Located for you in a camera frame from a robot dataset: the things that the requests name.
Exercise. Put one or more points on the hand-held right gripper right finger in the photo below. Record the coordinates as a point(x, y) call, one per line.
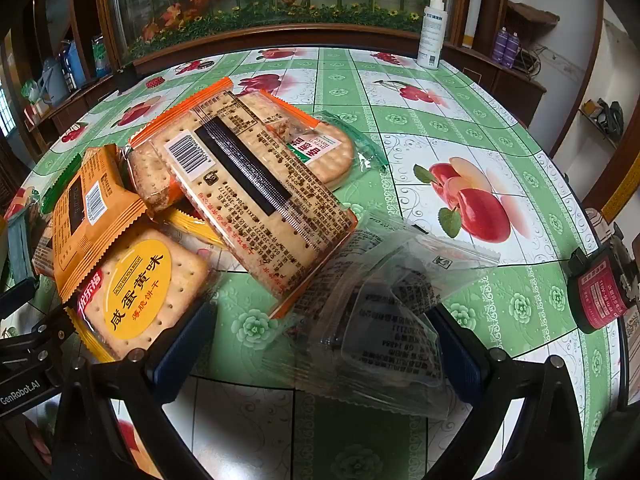
point(452, 355)

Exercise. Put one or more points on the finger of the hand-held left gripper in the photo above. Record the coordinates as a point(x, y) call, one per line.
point(22, 294)

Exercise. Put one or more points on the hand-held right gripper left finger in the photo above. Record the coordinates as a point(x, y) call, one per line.
point(186, 345)

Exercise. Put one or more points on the yellow label cracker packet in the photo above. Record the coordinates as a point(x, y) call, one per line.
point(140, 295)

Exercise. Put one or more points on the clear dark-print snack packet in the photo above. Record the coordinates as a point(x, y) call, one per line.
point(380, 320)

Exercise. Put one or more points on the orange opaque cracker packet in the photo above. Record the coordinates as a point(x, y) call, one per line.
point(95, 220)

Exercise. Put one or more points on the green cracker packet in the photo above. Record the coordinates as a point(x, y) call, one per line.
point(330, 150)
point(60, 187)

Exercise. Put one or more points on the large orange-edged cracker packet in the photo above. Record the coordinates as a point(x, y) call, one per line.
point(240, 175)

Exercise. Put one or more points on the black device with red label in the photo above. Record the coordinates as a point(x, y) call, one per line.
point(597, 290)

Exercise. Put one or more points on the grey-blue kettle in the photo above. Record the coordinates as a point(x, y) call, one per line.
point(52, 82)

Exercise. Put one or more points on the blue bottle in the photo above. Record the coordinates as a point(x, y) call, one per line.
point(76, 65)

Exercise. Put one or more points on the small black container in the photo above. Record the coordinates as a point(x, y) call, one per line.
point(126, 76)

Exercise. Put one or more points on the green fruit print tablecloth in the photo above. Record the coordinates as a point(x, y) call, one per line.
point(450, 110)

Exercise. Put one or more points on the green printed bag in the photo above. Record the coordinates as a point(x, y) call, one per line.
point(100, 55)

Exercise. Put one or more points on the purple spray can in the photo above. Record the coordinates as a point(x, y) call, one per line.
point(501, 49)
point(513, 51)

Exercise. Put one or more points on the white spray bottle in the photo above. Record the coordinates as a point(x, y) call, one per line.
point(432, 35)

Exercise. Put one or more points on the wooden partition cabinet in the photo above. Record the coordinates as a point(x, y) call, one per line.
point(280, 35)

